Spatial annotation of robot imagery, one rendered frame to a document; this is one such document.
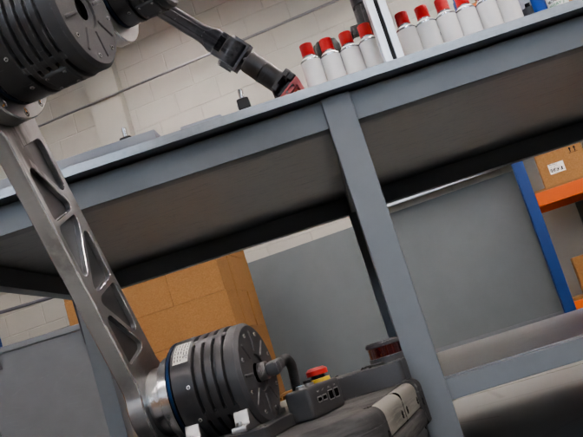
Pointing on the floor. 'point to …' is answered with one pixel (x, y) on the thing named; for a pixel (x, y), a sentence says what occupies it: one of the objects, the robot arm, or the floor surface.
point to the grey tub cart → (49, 386)
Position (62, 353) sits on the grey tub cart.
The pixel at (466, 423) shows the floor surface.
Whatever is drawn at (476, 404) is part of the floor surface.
